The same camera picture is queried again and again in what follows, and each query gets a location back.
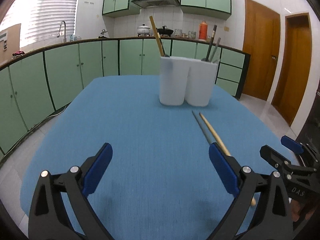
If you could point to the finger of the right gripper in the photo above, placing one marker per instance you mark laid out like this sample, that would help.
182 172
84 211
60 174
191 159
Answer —
295 147

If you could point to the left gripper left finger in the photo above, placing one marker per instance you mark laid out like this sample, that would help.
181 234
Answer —
48 217

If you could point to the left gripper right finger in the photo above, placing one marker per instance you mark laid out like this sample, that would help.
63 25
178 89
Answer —
259 227

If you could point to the light bamboo chopstick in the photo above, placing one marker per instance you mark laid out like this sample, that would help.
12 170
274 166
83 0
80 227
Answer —
215 134
157 37

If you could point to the grey chopstick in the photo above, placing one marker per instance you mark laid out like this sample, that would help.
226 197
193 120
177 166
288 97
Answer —
215 49
208 139

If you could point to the dark navy chopstick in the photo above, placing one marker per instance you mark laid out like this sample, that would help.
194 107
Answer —
211 43

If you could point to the green lower kitchen cabinets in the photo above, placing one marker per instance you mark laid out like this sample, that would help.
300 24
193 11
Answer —
37 84

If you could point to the chrome kitchen faucet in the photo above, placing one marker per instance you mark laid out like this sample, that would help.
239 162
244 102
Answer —
62 31

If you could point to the person's right hand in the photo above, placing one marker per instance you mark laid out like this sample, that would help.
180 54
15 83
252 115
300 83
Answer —
296 210

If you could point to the brown wooden door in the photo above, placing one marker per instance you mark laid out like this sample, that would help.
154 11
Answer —
295 67
261 42

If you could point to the blue tablecloth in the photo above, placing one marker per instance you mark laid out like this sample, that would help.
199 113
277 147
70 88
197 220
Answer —
160 183

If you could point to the white twin utensil holder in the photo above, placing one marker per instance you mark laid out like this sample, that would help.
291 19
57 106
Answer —
187 80

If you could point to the orange thermos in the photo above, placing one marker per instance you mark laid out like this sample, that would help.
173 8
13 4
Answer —
203 28

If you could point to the black wok with lid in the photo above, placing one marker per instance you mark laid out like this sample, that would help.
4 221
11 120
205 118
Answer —
164 31

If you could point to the red cloth on counter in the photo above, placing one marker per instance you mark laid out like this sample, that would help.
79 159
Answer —
18 54

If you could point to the white cooking pot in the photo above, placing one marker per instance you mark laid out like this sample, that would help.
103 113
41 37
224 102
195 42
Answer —
143 30

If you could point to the cardboard box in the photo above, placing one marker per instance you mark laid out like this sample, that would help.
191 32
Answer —
10 43

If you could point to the black range hood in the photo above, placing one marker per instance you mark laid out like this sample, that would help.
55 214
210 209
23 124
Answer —
155 3

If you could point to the white window blinds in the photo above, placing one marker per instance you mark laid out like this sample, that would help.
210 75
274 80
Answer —
40 19

